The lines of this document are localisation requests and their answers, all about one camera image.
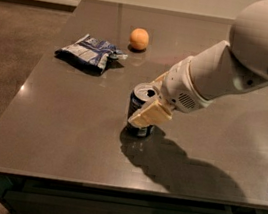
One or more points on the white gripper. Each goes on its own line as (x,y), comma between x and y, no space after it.
(179,86)

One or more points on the blue pepsi can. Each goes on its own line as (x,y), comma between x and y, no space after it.
(141,93)

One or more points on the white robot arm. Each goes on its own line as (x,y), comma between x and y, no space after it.
(234,66)

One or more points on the orange fruit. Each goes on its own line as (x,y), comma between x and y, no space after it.
(139,39)

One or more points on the blue white chip bag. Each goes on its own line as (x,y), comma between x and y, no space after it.
(91,52)

